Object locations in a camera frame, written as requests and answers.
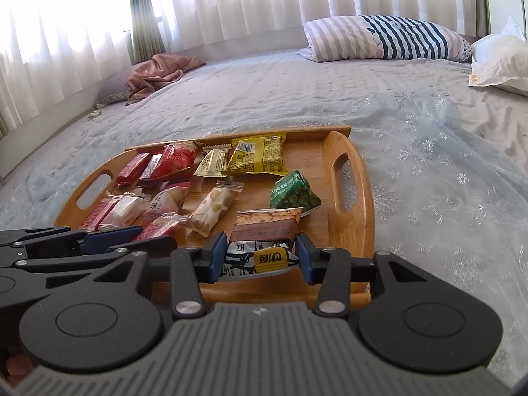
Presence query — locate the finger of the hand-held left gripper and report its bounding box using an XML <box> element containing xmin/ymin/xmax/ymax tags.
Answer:
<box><xmin>0</xmin><ymin>235</ymin><xmax>176</xmax><ymax>298</ymax></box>
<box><xmin>0</xmin><ymin>226</ymin><xmax>143</xmax><ymax>257</ymax></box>

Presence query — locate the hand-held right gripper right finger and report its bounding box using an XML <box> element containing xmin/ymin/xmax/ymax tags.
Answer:
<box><xmin>296</xmin><ymin>233</ymin><xmax>438</xmax><ymax>318</ymax></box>

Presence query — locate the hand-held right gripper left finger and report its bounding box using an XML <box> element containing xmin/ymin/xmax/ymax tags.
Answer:
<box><xmin>88</xmin><ymin>232</ymin><xmax>229</xmax><ymax>321</ymax></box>

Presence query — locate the pink wafer packet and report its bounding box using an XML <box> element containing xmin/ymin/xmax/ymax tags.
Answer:
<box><xmin>78</xmin><ymin>197</ymin><xmax>117</xmax><ymax>232</ymax></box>

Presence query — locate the white candy packet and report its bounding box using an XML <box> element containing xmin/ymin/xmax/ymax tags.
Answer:
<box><xmin>98</xmin><ymin>193</ymin><xmax>148</xmax><ymax>232</ymax></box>

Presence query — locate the red clear snack packet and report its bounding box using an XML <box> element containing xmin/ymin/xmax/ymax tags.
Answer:
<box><xmin>131</xmin><ymin>212</ymin><xmax>185</xmax><ymax>243</ymax></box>

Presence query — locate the black white snack packet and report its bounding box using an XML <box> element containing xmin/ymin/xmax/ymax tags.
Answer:
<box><xmin>214</xmin><ymin>239</ymin><xmax>301</xmax><ymax>284</ymax></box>

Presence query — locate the clear nougat candy packet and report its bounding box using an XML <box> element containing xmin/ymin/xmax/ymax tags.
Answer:
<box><xmin>182</xmin><ymin>181</ymin><xmax>245</xmax><ymax>238</ymax></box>

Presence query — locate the pink pastry packet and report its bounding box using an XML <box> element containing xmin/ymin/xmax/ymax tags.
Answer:
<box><xmin>140</xmin><ymin>185</ymin><xmax>191</xmax><ymax>228</ymax></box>

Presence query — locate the brown peanut snack packet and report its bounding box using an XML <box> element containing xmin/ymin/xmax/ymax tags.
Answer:
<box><xmin>228</xmin><ymin>207</ymin><xmax>305</xmax><ymax>245</ymax></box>

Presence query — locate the green pea snack packet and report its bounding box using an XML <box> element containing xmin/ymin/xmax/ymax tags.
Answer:
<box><xmin>269</xmin><ymin>170</ymin><xmax>322</xmax><ymax>211</ymax></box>

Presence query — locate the long red snack packet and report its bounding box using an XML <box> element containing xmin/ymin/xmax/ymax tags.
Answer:
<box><xmin>115</xmin><ymin>152</ymin><xmax>152</xmax><ymax>187</ymax></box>

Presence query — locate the yellow snack packet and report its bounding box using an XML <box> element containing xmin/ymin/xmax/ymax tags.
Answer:
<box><xmin>222</xmin><ymin>133</ymin><xmax>290</xmax><ymax>177</ymax></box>

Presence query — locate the wooden serving tray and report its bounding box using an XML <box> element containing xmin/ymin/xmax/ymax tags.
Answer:
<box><xmin>53</xmin><ymin>126</ymin><xmax>376</xmax><ymax>310</ymax></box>

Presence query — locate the mauve pillow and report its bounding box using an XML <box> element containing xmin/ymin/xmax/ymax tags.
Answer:
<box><xmin>94</xmin><ymin>64</ymin><xmax>137</xmax><ymax>106</ymax></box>

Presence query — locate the grey snowflake bedspread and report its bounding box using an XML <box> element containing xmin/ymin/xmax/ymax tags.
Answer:
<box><xmin>0</xmin><ymin>45</ymin><xmax>528</xmax><ymax>380</ymax></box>

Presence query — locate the pink crumpled cloth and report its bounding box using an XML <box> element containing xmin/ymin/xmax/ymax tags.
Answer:
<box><xmin>125</xmin><ymin>53</ymin><xmax>206</xmax><ymax>106</ymax></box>

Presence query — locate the green curtain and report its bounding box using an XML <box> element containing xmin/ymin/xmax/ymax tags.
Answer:
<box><xmin>129</xmin><ymin>0</ymin><xmax>166</xmax><ymax>67</ymax></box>
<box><xmin>470</xmin><ymin>0</ymin><xmax>489</xmax><ymax>36</ymax></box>

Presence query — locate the striped pillow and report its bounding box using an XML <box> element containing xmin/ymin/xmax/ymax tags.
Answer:
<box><xmin>298</xmin><ymin>14</ymin><xmax>473</xmax><ymax>63</ymax></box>

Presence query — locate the white pillow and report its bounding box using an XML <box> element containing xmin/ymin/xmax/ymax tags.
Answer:
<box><xmin>468</xmin><ymin>16</ymin><xmax>528</xmax><ymax>96</ymax></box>

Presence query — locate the white wardrobe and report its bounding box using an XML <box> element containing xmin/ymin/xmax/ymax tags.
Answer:
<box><xmin>487</xmin><ymin>0</ymin><xmax>528</xmax><ymax>38</ymax></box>

